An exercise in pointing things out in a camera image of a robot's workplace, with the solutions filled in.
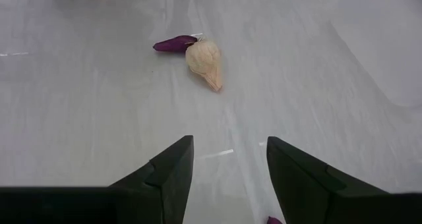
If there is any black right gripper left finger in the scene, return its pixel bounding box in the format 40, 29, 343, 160
0, 135, 195, 224

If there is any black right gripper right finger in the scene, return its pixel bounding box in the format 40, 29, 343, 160
266, 136, 422, 224

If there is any beige garlic bulb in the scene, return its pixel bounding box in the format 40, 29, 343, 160
185, 39, 223, 92

